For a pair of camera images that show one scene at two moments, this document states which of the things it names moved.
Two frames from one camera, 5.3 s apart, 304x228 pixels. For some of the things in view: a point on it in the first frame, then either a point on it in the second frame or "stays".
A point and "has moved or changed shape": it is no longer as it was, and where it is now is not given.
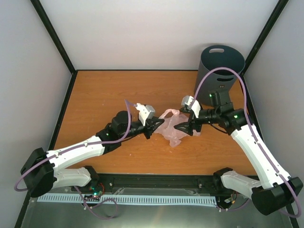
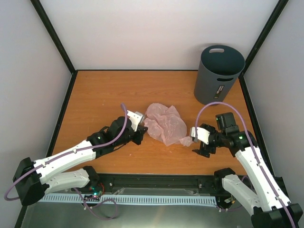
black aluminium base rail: (145, 184) stays
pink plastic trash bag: (172, 118) has moved or changed shape
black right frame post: (264, 34) stays
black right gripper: (187, 125) -> (203, 149)
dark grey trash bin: (213, 57) stays
